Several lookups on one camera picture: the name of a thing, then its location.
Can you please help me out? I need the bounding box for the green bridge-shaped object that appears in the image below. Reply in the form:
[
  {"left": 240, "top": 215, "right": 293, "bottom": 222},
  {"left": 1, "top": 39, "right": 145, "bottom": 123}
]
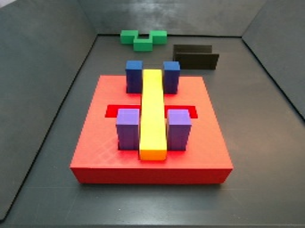
[{"left": 120, "top": 30, "right": 167, "bottom": 52}]

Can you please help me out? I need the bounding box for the red base board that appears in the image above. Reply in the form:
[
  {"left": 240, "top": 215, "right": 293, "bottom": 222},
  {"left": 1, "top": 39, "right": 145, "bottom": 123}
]
[{"left": 71, "top": 76, "right": 234, "bottom": 184}]

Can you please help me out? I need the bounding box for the black angle fixture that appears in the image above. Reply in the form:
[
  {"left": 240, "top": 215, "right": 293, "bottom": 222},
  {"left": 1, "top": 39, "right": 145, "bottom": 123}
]
[{"left": 172, "top": 45, "right": 219, "bottom": 70}]

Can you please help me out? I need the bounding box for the yellow long bar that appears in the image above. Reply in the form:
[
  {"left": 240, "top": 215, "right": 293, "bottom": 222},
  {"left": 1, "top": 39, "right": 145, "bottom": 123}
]
[{"left": 139, "top": 69, "right": 167, "bottom": 160}]

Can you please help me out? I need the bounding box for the purple block left front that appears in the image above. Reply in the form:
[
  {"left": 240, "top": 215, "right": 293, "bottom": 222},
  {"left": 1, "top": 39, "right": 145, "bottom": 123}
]
[{"left": 115, "top": 109, "right": 139, "bottom": 151}]

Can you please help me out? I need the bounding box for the purple block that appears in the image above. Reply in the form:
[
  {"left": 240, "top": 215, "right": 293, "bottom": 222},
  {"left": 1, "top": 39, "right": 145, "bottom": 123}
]
[
  {"left": 167, "top": 110, "right": 191, "bottom": 151},
  {"left": 115, "top": 109, "right": 139, "bottom": 151}
]

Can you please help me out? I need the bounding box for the purple block right front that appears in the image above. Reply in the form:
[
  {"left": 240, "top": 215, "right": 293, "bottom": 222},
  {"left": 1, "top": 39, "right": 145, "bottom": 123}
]
[{"left": 167, "top": 110, "right": 191, "bottom": 151}]

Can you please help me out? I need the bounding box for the blue block left rear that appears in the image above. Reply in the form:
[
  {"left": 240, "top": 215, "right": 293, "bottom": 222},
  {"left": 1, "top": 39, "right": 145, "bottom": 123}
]
[{"left": 125, "top": 61, "right": 143, "bottom": 94}]

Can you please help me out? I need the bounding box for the blue block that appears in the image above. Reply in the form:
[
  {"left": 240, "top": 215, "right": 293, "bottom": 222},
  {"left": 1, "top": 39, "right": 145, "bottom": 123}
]
[
  {"left": 125, "top": 61, "right": 143, "bottom": 94},
  {"left": 163, "top": 61, "right": 179, "bottom": 94}
]

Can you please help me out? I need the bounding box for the blue block right rear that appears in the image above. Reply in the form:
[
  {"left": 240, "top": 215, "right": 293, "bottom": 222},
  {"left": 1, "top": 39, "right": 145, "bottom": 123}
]
[{"left": 163, "top": 61, "right": 179, "bottom": 94}]

